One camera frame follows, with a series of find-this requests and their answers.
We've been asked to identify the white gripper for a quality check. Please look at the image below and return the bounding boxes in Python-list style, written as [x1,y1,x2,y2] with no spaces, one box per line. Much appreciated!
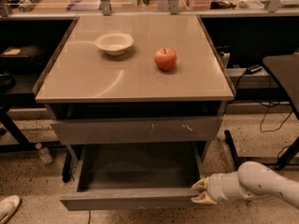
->
[192,172,239,204]

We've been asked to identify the black floor stand bar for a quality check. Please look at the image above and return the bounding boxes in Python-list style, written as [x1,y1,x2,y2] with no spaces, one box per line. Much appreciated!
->
[224,130,241,169]

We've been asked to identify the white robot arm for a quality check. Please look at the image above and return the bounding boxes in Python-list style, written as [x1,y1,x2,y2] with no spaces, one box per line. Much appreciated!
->
[192,161,299,208]

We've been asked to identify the red apple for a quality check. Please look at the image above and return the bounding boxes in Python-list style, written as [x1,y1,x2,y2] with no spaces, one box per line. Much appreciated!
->
[154,48,177,72]

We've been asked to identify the grey drawer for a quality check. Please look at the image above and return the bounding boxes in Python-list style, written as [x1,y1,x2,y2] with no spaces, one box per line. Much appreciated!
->
[61,142,201,211]
[50,116,222,145]

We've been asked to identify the black power adapter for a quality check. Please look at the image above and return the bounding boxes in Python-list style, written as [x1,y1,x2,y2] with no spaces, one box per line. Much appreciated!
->
[246,64,262,75]

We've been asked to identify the white shoe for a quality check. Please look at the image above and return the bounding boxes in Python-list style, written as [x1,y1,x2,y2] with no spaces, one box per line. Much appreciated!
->
[0,195,21,224]

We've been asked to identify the dark side table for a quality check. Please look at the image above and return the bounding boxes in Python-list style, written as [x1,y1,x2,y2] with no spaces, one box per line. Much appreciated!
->
[263,54,299,119]

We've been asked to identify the grey drawer cabinet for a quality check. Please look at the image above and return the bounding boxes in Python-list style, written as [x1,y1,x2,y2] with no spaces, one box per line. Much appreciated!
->
[33,14,236,185]

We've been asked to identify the clear plastic bottle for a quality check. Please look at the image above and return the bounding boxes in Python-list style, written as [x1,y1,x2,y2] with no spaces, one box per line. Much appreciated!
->
[36,143,53,164]

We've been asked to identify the white bowl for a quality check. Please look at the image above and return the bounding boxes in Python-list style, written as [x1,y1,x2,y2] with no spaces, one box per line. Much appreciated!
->
[94,32,134,56]

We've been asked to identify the black table leg left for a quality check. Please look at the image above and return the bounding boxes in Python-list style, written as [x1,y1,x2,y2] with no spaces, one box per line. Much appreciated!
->
[0,106,33,149]

